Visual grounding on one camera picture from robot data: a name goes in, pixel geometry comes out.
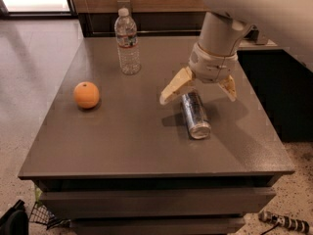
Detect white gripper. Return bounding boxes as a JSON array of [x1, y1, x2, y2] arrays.
[[159, 43, 238, 105]]

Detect silver redbull can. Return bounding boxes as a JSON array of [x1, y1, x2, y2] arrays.
[[182, 91, 211, 140]]

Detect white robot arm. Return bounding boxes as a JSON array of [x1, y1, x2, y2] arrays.
[[159, 0, 313, 105]]

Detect clear plastic water bottle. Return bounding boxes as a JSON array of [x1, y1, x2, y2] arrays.
[[114, 8, 141, 75]]

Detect grey drawer cabinet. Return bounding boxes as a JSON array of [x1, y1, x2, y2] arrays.
[[20, 37, 293, 235]]

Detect orange fruit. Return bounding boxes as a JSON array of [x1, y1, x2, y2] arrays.
[[73, 81, 100, 109]]

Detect black white power strip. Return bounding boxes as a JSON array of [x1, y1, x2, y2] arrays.
[[258, 211, 313, 235]]

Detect black bag on floor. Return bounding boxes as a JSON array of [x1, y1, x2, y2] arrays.
[[0, 200, 29, 235]]

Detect metal wall bracket right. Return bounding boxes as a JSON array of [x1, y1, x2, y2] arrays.
[[247, 29, 268, 45]]

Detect metal wall bracket behind bottle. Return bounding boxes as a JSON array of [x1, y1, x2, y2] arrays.
[[117, 0, 132, 15]]

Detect black wire basket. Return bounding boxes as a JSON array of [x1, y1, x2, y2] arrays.
[[28, 202, 70, 230]]

